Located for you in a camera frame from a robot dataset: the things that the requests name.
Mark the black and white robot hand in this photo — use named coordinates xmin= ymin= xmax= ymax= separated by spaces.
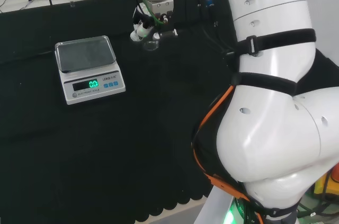
xmin=129 ymin=0 xmax=179 ymax=42

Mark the small clear glass beaker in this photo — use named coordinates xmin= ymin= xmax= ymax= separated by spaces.
xmin=143 ymin=39 xmax=160 ymax=51

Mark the white electronic balance steel pan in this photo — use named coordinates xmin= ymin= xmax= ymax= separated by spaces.
xmin=54 ymin=35 xmax=127 ymax=106

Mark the black bench cloth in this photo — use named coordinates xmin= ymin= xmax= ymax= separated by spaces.
xmin=0 ymin=0 xmax=339 ymax=223

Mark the yellow stop button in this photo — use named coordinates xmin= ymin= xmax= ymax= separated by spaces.
xmin=314 ymin=162 xmax=339 ymax=203

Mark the green cable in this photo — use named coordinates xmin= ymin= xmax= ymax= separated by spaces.
xmin=140 ymin=0 xmax=165 ymax=26

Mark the orange cable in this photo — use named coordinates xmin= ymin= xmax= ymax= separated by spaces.
xmin=192 ymin=85 xmax=265 ymax=224

